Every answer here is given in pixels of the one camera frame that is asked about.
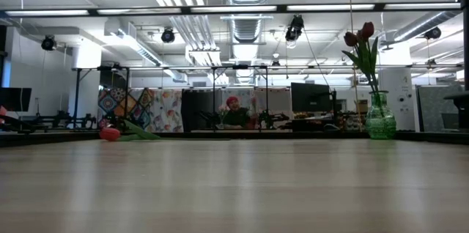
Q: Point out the red artificial tulip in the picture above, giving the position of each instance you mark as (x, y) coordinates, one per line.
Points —
(110, 135)

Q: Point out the pink flowers in vase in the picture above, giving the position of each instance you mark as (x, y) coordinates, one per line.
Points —
(222, 110)

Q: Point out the green glass vase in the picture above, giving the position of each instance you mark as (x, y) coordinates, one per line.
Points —
(381, 123)

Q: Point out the person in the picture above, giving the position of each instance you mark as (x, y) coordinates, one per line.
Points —
(238, 117)

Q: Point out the black partition panel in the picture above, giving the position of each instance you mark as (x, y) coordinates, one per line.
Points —
(196, 110)

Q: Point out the floral print cloth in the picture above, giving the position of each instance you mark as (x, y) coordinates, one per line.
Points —
(166, 110)

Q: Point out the black computer monitor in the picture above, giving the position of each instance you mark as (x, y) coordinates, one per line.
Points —
(16, 99)
(310, 97)

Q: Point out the white ceiling pipes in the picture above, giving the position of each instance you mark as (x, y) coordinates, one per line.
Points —
(198, 24)

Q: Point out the white LED light bar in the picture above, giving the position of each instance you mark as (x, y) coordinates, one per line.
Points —
(234, 8)

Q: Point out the black ceiling spotlight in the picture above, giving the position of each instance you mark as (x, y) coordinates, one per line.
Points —
(433, 33)
(48, 42)
(168, 35)

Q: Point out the colourful patchwork quilt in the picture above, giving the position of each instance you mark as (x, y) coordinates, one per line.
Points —
(110, 103)

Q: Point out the white cylindrical pillar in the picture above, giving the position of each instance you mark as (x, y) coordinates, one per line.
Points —
(397, 90)

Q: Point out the background robot rig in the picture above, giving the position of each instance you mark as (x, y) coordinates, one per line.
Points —
(58, 119)

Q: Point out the grey partition panel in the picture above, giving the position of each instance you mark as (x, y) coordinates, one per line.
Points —
(434, 104)

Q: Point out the background black metal frame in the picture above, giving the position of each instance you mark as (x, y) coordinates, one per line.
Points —
(77, 94)
(214, 97)

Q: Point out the black hanging ceiling camera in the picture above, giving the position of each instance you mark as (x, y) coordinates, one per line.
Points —
(295, 29)

